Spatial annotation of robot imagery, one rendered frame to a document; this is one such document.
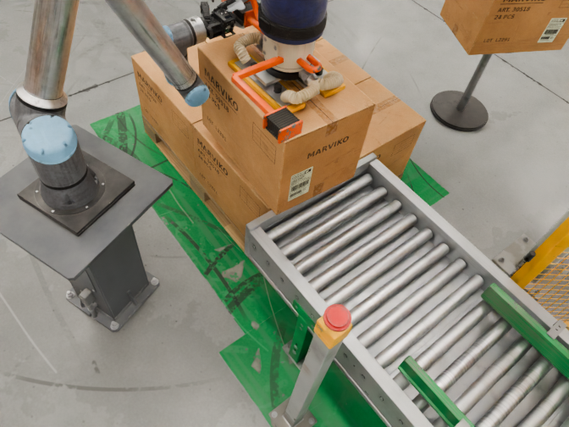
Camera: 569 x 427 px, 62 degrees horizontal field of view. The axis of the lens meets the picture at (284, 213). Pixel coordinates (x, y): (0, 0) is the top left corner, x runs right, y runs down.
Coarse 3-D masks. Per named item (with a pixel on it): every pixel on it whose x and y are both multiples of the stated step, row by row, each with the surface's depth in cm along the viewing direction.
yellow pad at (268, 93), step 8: (232, 64) 174; (240, 64) 174; (248, 64) 174; (248, 80) 170; (256, 80) 169; (256, 88) 168; (264, 88) 167; (272, 88) 167; (280, 88) 164; (288, 88) 169; (264, 96) 165; (272, 96) 165; (272, 104) 164; (280, 104) 162; (288, 104) 163; (296, 104) 164; (304, 104) 165
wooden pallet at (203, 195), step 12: (144, 120) 280; (156, 132) 272; (156, 144) 283; (168, 156) 278; (180, 168) 273; (192, 180) 260; (204, 192) 254; (216, 204) 246; (216, 216) 256; (228, 228) 252; (240, 240) 248
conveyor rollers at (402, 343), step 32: (352, 192) 208; (384, 192) 208; (288, 224) 192; (320, 224) 194; (288, 256) 186; (320, 256) 185; (352, 256) 186; (384, 256) 189; (320, 288) 179; (352, 288) 178; (384, 288) 179; (352, 320) 171; (384, 320) 171; (480, 320) 177; (384, 352) 164; (480, 352) 168; (512, 352) 169; (448, 384) 160; (480, 384) 161; (544, 416) 157
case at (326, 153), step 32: (224, 64) 177; (224, 96) 180; (320, 96) 171; (352, 96) 172; (224, 128) 194; (256, 128) 169; (320, 128) 161; (352, 128) 173; (256, 160) 181; (288, 160) 164; (320, 160) 176; (352, 160) 191; (288, 192) 179; (320, 192) 195
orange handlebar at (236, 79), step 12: (252, 24) 171; (276, 60) 158; (300, 60) 159; (312, 60) 160; (240, 72) 152; (252, 72) 155; (312, 72) 158; (240, 84) 149; (252, 96) 146; (264, 108) 143
